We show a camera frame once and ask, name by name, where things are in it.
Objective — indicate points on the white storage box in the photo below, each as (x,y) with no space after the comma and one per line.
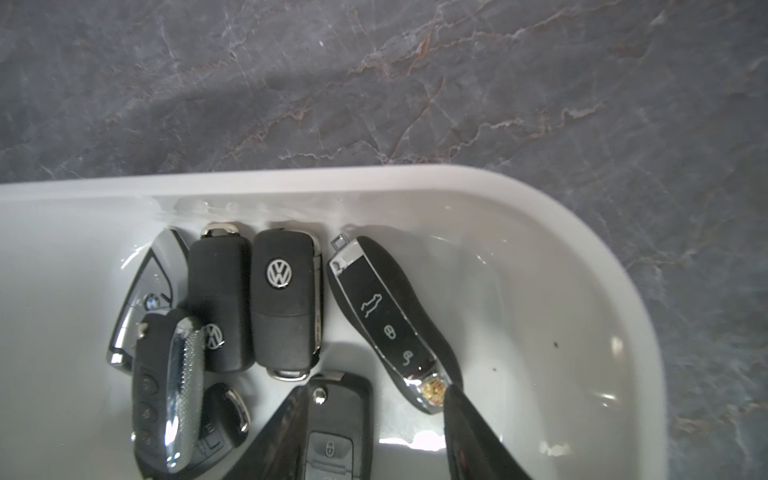
(556,348)

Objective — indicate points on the chrome-trimmed porsche key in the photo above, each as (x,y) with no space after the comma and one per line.
(377,298)

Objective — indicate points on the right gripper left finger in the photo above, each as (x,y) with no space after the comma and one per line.
(277,450)

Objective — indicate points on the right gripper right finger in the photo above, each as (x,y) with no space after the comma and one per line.
(473,450)

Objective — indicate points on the black vw key vertical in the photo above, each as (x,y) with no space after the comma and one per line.
(286,305)

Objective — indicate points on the silver bmw key fob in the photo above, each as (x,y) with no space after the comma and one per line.
(160,283)

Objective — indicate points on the black silver-edged key fob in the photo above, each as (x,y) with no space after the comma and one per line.
(167,392)

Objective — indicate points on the lone black vw key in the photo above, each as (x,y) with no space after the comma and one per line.
(219,293)

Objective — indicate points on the black flip key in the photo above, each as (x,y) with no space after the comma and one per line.
(339,432)

